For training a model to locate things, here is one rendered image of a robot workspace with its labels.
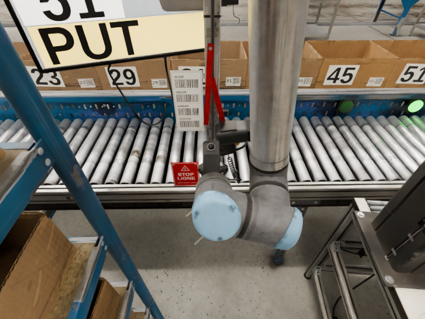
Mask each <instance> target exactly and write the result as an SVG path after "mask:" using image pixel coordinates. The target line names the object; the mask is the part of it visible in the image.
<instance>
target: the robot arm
mask: <svg viewBox="0 0 425 319"><path fill-rule="evenodd" d="M309 1H310V0H248V30H249V96H250V156H249V163H250V164H249V168H250V182H249V195H247V194H244V193H241V192H237V191H233V189H232V187H231V184H230V181H229V180H228V178H227V177H225V175H226V174H227V172H228V165H226V164H224V163H222V162H220V150H219V141H204V142H203V163H201V164H200V165H199V166H198V172H199V173H200V175H201V177H200V179H199V180H198V182H197V184H196V188H195V198H194V203H193V205H192V220H193V223H194V226H195V228H196V230H197V231H198V233H200V235H201V236H203V237H205V238H206V239H209V240H211V241H225V240H227V239H229V238H231V237H236V238H239V239H243V240H246V241H251V242H255V243H258V244H262V245H265V246H269V247H271V248H272V249H274V248H276V249H282V250H288V249H291V248H292V247H293V246H294V245H295V244H296V243H297V241H298V239H299V237H300V234H301V231H302V225H303V218H302V214H301V212H300V210H298V209H297V208H295V207H293V208H292V207H291V206H290V196H289V191H288V180H287V173H288V164H289V159H290V157H289V151H290V142H291V136H292V128H293V119H294V113H295V104H296V99H297V90H298V85H299V76H300V67H301V62H302V53H303V47H304V38H305V30H306V24H307V15H308V10H309Z"/></svg>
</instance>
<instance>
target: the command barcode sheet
mask: <svg viewBox="0 0 425 319"><path fill-rule="evenodd" d="M170 75H171V85H172V91H173V100H174V105H175V115H176V125H177V130H178V131H204V107H203V86H202V79H203V78H206V73H203V72H202V70H170Z"/></svg>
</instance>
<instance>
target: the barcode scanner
mask: <svg viewBox="0 0 425 319"><path fill-rule="evenodd" d="M214 131H215V138H216V141H219V145H221V147H222V149H223V150H220V156H225V155H228V154H233V153H236V151H237V150H236V148H237V145H239V144H240V143H243V142H247V141H249V142H250V120H247V121H245V120H240V121H235V120H230V121H224V122H220V123H218V124H216V126H215V128H214Z"/></svg>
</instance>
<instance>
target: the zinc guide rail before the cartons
mask: <svg viewBox="0 0 425 319"><path fill-rule="evenodd" d="M39 92H40V94H41V96H42V97H90V96H122V95H121V93H120V91H39ZM122 93H123V95H124V96H171V92H170V90H127V91H122ZM322 94H425V88H368V89H298V90H297V95H322ZM219 95H220V96H244V95H249V89H220V90H219ZM0 97H5V96H4V94H3V93H2V92H1V91H0Z"/></svg>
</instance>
